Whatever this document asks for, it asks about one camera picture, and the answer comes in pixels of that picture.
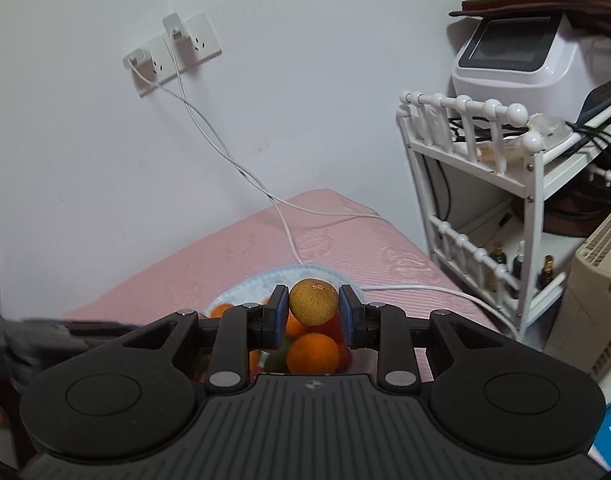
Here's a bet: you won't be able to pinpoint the pale blue patterned bowl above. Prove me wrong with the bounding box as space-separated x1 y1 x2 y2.
204 264 359 376

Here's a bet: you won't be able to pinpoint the clear plastic piece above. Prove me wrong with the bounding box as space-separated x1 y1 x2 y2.
528 114 572 142

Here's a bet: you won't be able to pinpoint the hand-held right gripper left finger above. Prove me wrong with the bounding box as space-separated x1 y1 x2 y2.
120 285 290 394

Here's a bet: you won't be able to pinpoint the pink quilted mattress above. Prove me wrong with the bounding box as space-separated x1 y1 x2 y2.
60 188 501 396

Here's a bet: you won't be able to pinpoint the beige appliance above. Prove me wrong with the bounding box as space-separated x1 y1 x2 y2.
543 195 611 391

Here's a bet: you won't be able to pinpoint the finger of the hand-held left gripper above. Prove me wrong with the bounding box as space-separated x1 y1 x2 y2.
60 320 142 349

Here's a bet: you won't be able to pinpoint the dark brown bag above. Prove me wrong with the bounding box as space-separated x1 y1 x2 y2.
543 190 611 237

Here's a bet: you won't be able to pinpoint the blue plastic packet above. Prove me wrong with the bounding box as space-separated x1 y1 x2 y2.
588 397 611 471

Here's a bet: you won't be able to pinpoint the black cables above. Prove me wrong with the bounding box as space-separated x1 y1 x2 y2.
448 117 611 161

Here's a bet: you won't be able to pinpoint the white wall socket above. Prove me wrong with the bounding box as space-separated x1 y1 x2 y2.
164 11 222 66
123 35 179 98

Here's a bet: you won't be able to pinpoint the brown cloth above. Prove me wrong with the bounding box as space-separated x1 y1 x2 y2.
448 0 611 41

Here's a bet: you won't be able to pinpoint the white machine with screen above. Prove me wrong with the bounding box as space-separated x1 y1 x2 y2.
451 12 611 126

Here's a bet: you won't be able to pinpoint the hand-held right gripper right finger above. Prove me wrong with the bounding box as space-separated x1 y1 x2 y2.
338 285 506 393

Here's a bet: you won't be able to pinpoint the white rack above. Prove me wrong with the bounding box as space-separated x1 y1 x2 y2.
396 90 611 341

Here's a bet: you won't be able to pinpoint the white cable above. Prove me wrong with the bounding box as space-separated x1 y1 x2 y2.
130 62 386 221
168 32 521 338

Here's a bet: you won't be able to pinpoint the yellow-brown longan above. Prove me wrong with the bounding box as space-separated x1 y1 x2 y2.
288 278 339 325

